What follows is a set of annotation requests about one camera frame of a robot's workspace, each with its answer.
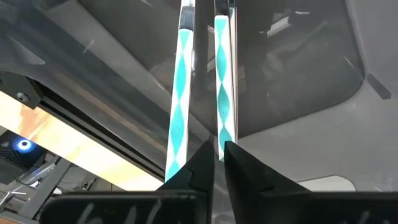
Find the black computer with blue light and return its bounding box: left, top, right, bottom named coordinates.
left=0, top=130, right=47, bottom=184

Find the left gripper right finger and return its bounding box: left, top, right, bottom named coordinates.
left=223, top=141, right=312, bottom=224

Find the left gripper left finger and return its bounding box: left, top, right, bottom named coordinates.
left=157, top=139, right=215, bottom=224

